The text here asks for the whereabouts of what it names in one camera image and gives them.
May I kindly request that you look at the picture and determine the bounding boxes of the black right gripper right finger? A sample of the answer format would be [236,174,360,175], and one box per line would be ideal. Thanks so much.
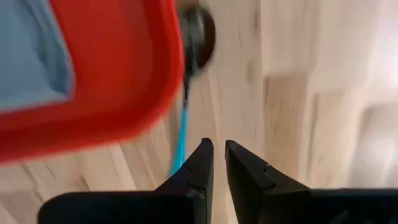
[225,139,312,224]

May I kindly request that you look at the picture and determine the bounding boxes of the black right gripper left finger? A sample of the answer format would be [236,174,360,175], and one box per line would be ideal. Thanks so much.
[154,138,215,224]

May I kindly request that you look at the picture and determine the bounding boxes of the spoon with blue handle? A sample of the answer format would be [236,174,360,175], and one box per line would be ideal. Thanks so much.
[169,4,216,178]

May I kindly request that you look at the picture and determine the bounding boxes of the red plastic tray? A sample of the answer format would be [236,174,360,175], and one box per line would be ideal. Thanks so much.
[0,0,186,164]

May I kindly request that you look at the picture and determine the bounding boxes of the grey cloth napkin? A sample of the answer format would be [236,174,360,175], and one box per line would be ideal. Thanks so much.
[0,0,75,113]

